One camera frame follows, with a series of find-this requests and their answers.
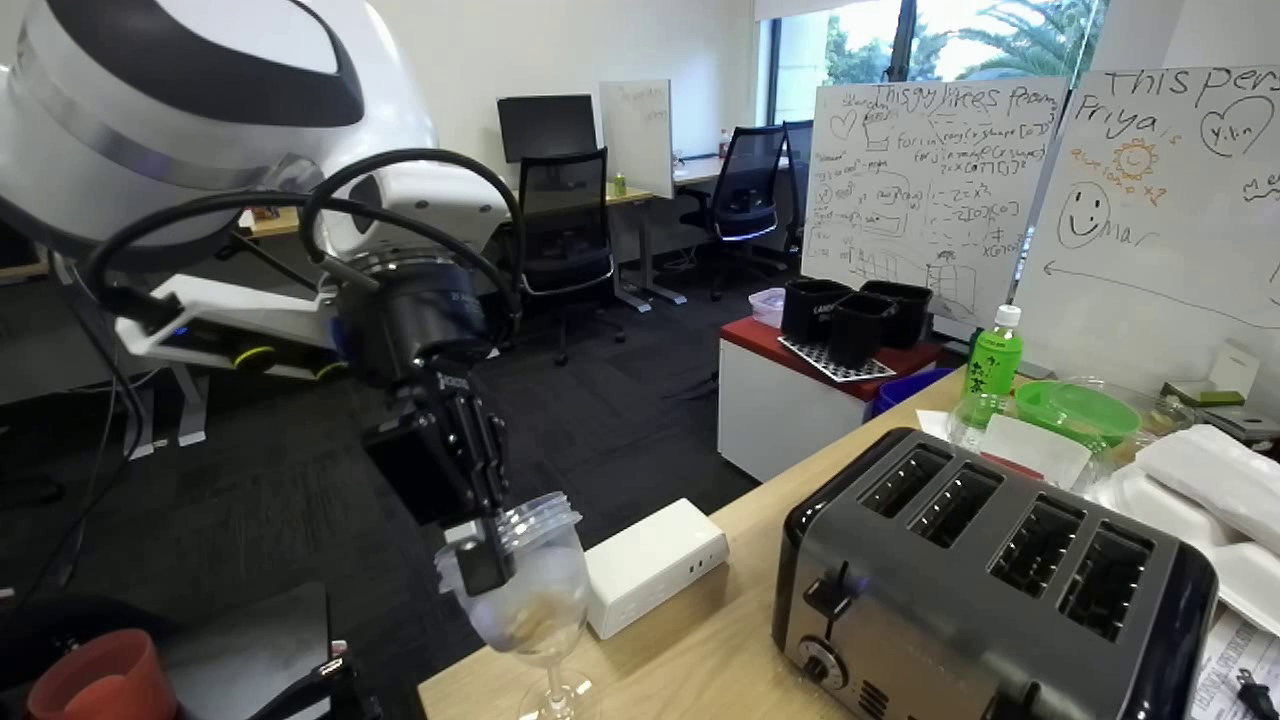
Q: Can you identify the green plastic bottle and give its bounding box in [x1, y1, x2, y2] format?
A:
[961, 301, 1030, 435]

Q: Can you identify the white rectangular box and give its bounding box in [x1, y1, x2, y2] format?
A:
[580, 492, 733, 646]

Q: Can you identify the red cup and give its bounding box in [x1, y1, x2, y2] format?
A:
[23, 624, 180, 720]

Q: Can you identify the whiteboard with smiley face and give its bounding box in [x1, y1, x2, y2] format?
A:
[1015, 59, 1280, 406]

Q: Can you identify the black mesh office chair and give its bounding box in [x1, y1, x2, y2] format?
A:
[701, 126, 792, 271]
[510, 146, 623, 319]

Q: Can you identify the clear wine glass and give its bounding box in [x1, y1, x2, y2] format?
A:
[456, 534, 600, 720]

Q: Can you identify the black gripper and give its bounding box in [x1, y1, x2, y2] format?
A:
[329, 257, 519, 602]

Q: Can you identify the black four-slot toaster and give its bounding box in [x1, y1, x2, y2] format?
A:
[767, 423, 1226, 720]

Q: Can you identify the whiteboard with dense writing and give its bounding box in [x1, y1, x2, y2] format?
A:
[796, 73, 1073, 323]

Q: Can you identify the clear plastic bowl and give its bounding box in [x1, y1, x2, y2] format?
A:
[432, 488, 592, 634]

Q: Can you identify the white cabinet red top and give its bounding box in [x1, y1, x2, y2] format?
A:
[713, 312, 961, 488]

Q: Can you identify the white paper sheet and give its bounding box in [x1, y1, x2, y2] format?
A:
[947, 407, 1096, 492]

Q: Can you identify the black plastic pot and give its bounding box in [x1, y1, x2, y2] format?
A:
[824, 290, 899, 367]
[859, 275, 941, 356]
[778, 275, 859, 350]

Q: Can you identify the white perforated tray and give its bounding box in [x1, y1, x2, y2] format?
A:
[774, 330, 899, 394]

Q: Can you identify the white styrofoam tray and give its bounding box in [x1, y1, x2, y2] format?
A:
[1086, 465, 1234, 554]
[1133, 421, 1280, 561]

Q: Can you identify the black tripod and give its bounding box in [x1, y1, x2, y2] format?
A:
[249, 638, 370, 720]

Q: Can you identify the black computer monitor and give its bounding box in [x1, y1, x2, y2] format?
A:
[494, 87, 600, 167]

